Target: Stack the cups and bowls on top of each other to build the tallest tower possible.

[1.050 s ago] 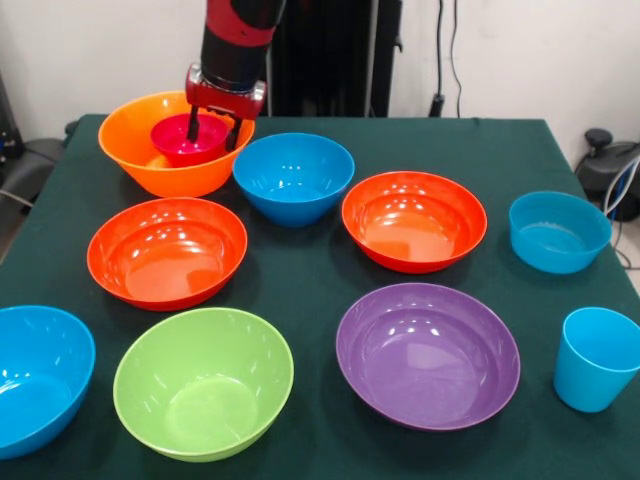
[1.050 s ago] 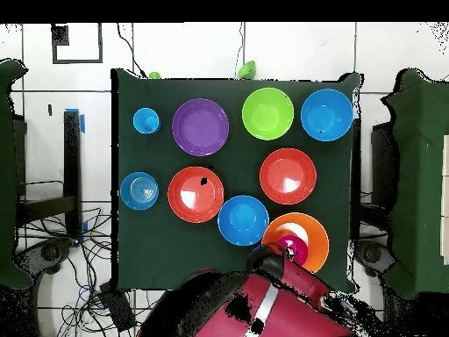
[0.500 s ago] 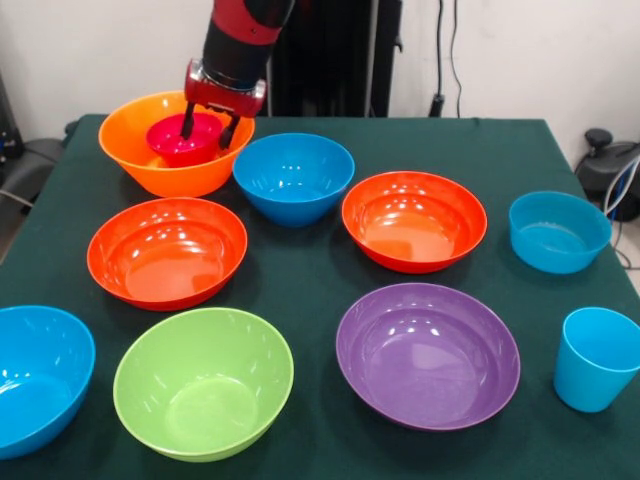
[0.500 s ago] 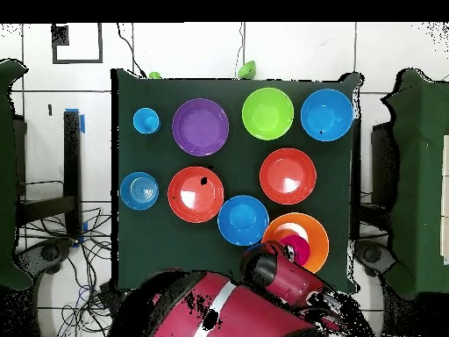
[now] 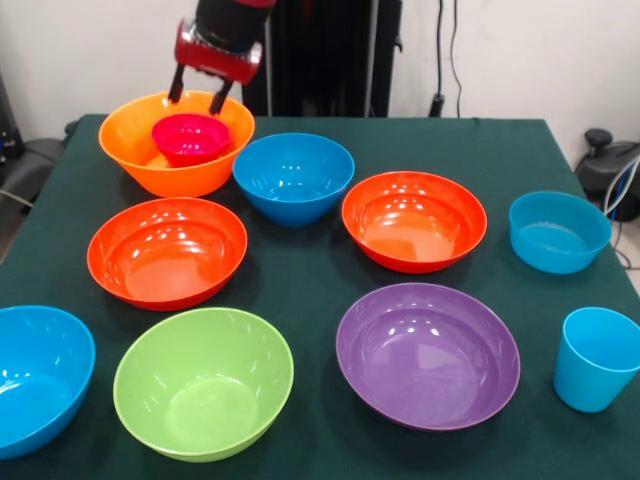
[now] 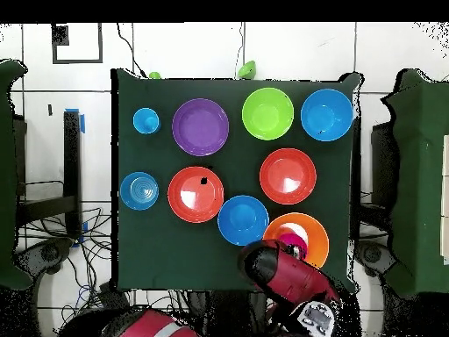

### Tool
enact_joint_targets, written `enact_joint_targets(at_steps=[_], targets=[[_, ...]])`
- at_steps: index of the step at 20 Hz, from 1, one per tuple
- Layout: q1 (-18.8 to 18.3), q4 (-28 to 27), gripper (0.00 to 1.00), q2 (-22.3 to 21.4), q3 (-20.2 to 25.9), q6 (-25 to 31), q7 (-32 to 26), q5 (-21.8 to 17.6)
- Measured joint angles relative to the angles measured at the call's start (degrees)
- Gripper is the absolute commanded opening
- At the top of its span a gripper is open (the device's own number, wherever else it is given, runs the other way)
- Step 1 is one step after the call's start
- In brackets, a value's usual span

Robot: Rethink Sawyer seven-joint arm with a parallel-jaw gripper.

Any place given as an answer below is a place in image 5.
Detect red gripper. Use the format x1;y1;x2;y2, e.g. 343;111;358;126
168;18;263;116

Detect small pink bowl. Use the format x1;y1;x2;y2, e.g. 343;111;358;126
151;113;232;169

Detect large orange bowl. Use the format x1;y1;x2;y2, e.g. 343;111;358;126
98;90;257;199

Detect medium blue bowl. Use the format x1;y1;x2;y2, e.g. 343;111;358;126
232;132;356;229

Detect red-orange bowl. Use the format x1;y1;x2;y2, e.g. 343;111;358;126
86;197;249;312
341;170;489;275

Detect dark green table cloth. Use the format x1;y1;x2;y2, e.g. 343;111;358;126
0;113;640;480

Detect green bowl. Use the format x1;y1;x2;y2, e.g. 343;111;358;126
112;307;295;463

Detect large blue bowl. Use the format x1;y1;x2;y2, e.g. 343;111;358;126
0;305;97;461

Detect purple bowl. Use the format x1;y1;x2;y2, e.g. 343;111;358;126
335;282;522;432

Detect low blue ridged bowl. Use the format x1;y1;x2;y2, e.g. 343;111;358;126
508;191;612;276

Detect blue cup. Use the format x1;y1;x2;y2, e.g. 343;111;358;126
552;306;640;414

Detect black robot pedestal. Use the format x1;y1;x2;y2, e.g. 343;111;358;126
239;0;404;119

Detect black cable with plug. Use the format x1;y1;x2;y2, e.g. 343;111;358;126
429;0;447;119

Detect thin black wall cable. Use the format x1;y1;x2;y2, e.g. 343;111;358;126
449;0;464;119

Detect blue and white cables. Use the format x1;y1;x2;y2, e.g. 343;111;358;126
602;154;640;271

